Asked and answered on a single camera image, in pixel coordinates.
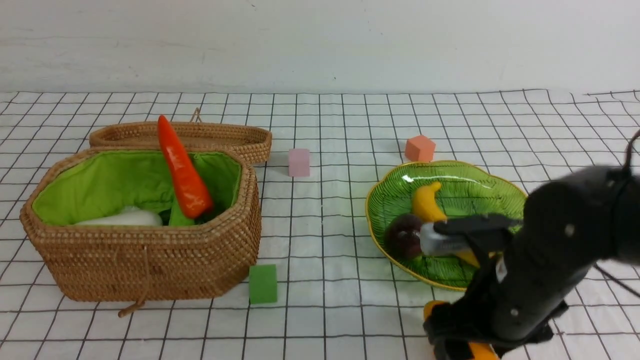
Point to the orange foam cube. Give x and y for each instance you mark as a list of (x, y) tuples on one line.
[(420, 149)]

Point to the green glass leaf plate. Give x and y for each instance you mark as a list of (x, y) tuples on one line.
[(465, 190)]

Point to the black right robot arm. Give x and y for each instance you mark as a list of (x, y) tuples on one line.
[(568, 226)]

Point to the yellow banana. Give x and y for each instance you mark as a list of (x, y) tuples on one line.
[(427, 205)]

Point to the dark purple mangosteen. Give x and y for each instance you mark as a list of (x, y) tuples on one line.
[(402, 237)]

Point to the woven rattan basket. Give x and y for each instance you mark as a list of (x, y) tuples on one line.
[(124, 264)]

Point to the woven rattan basket lid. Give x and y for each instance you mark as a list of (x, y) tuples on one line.
[(253, 144)]

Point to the pink foam block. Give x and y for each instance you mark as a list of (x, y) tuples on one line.
[(299, 162)]

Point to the orange yellow mango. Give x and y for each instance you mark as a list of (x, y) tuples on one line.
[(446, 333)]

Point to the white checkered tablecloth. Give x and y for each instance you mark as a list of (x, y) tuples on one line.
[(339, 298)]

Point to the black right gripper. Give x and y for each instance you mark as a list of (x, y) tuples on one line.
[(494, 317)]

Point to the green foam block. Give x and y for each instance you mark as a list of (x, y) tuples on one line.
[(263, 284)]

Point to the orange carrot with leaves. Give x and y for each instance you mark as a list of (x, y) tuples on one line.
[(192, 199)]

